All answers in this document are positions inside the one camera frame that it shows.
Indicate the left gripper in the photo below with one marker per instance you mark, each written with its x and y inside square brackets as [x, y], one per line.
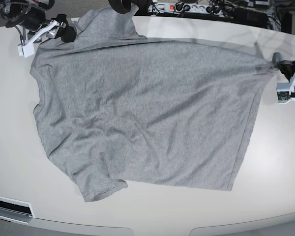
[286, 67]

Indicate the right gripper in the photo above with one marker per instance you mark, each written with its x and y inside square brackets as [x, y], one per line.
[35, 20]

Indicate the grey t-shirt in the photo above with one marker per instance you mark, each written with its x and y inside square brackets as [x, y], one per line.
[117, 107]

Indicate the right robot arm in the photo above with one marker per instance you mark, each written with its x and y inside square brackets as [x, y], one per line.
[12, 11]

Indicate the black box background right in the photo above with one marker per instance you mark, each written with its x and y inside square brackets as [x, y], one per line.
[250, 17]

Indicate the white power strip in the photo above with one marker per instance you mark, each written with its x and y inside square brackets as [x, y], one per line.
[219, 8]

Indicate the white slotted bracket table edge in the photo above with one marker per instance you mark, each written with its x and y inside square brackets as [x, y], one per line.
[15, 210]

